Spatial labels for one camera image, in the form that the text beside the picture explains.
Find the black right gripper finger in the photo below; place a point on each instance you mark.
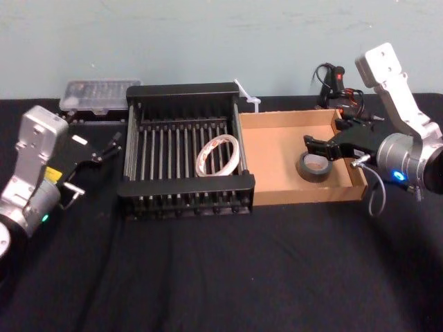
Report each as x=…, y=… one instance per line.
x=356, y=124
x=322, y=147

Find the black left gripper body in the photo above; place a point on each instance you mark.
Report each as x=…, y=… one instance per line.
x=74, y=152

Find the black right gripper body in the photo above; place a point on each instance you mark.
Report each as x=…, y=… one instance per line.
x=356, y=143

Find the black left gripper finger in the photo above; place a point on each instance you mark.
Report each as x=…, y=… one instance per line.
x=116, y=141

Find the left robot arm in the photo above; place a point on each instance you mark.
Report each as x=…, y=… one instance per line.
x=34, y=138

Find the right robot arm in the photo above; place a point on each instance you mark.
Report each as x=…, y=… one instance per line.
x=398, y=103

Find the silver tape roll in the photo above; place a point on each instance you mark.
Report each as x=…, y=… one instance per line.
x=313, y=174

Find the white tape roll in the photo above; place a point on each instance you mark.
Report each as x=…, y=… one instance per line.
x=201, y=165

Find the clear plastic case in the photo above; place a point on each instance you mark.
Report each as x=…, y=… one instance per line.
x=100, y=91

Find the shallow brown cardboard tray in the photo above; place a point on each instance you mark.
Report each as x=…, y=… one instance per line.
x=270, y=155

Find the black rack with steel bars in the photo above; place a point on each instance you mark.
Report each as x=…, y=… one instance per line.
x=183, y=185

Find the black table cloth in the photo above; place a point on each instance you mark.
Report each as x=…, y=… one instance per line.
x=221, y=276

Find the plain pale wall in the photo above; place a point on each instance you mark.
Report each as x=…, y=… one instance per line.
x=207, y=38

